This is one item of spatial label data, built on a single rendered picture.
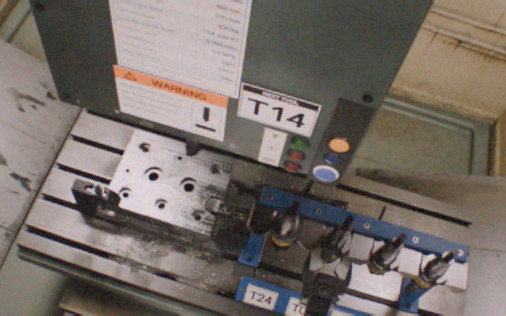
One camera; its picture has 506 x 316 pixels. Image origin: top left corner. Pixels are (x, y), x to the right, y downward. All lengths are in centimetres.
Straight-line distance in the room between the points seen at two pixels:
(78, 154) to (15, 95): 48
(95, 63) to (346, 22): 35
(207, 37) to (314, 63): 12
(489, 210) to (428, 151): 43
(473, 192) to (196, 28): 141
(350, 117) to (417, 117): 158
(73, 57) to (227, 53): 23
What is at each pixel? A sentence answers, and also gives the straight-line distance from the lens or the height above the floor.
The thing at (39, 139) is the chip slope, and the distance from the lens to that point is 197.
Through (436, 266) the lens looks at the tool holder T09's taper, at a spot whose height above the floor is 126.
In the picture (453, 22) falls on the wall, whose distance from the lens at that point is 194.
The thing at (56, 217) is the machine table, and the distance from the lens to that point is 155.
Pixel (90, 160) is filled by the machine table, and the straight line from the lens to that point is 161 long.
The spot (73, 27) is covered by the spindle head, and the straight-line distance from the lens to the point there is 72.
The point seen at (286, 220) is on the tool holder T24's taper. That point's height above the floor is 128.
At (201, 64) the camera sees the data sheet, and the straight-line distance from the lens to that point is 67.
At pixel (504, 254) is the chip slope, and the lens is 180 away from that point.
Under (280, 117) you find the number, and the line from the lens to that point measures 70.
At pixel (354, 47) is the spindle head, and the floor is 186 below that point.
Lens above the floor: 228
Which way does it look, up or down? 60 degrees down
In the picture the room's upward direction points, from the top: 11 degrees clockwise
